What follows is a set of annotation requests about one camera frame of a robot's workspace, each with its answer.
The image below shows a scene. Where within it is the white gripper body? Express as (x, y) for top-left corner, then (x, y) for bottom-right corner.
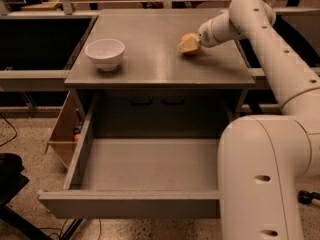
(198, 20), (220, 48)

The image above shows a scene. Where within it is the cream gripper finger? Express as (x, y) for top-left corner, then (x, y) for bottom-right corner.
(176, 34), (202, 54)

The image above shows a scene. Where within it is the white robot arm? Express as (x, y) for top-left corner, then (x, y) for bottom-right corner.
(178, 0), (320, 240)

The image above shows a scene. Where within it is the grey cabinet with counter top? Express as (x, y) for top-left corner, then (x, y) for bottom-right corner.
(64, 8), (256, 138)

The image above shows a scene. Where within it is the open grey top drawer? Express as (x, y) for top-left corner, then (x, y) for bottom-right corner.
(39, 116), (223, 219)

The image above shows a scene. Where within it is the white ceramic bowl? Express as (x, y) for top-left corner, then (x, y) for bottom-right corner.
(85, 39), (125, 71)

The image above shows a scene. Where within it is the wooden box on floor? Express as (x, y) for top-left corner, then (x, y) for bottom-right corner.
(48, 93), (82, 168)

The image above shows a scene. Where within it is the small orange ball in box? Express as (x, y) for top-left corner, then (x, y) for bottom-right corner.
(73, 134), (81, 142)

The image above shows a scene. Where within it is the black caster wheel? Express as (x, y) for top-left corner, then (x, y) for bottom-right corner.
(297, 190), (320, 205)

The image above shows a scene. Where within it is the black chair base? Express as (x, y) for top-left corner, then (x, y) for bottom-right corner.
(0, 153), (53, 240)

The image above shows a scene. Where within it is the black drawer handle right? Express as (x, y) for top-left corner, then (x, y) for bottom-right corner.
(162, 96), (185, 106)

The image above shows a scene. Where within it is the black drawer handle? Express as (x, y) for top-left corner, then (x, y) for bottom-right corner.
(162, 96), (185, 106)
(130, 96), (153, 106)

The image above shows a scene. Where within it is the black drawer handle left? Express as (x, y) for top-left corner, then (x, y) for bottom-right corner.
(130, 96), (153, 106)

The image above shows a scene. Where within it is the black floor cable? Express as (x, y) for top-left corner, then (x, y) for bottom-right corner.
(0, 113), (18, 148)

